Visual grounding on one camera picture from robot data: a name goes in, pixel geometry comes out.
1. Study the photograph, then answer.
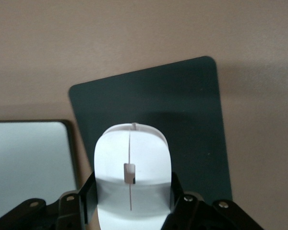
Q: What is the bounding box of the brown table cover mat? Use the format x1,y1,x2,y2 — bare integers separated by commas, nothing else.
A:
0,0,288,230

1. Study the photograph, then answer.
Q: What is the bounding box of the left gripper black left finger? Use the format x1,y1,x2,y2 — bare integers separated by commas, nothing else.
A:
0,171,98,230

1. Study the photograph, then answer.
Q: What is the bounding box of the white computer mouse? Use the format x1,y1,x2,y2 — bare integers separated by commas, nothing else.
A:
94,122,174,230

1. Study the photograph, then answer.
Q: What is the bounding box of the silver laptop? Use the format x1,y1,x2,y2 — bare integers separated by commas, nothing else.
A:
0,119,79,227

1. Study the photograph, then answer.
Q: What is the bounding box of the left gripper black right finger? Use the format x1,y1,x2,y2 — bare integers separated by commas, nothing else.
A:
163,172,266,230

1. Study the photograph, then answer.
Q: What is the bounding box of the black mouse pad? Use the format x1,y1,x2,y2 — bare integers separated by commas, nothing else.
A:
68,56,234,205

